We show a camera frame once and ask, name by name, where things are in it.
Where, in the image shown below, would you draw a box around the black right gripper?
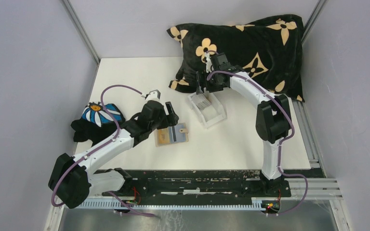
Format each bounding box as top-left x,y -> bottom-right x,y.
196,69 -> 224,94

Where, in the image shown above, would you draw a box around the beige leather card holder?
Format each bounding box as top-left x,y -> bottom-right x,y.
155,123 -> 189,147

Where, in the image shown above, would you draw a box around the white credit card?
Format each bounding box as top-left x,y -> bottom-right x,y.
168,123 -> 188,144

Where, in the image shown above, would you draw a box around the clear plastic card box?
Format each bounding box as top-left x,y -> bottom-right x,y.
187,92 -> 227,129

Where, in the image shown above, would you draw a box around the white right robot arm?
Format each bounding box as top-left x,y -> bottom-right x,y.
196,50 -> 295,196

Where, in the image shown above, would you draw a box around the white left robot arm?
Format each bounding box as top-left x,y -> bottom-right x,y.
48,100 -> 179,208

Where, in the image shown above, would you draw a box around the stack of cards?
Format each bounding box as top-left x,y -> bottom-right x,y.
192,94 -> 211,110

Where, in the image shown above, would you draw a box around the black floral pillow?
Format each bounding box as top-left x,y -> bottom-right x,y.
167,14 -> 304,102

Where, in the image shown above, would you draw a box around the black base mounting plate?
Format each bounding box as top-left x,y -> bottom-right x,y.
115,178 -> 292,205

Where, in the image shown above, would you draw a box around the black blue flower cloth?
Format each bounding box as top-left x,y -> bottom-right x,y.
70,102 -> 126,146

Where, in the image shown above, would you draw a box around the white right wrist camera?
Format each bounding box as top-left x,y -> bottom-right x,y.
204,52 -> 212,73

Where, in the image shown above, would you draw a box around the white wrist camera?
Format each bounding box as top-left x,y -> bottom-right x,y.
204,52 -> 212,73
145,90 -> 161,102

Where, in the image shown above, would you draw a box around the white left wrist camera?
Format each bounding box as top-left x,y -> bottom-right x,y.
145,90 -> 161,102

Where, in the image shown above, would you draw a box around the slotted cable duct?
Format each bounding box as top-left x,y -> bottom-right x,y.
76,198 -> 265,212

